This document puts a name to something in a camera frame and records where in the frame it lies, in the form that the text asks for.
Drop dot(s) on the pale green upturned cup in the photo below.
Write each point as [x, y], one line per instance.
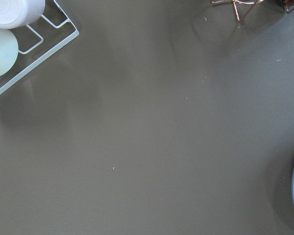
[8, 50]

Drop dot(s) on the white upturned cup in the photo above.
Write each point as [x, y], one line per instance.
[17, 13]

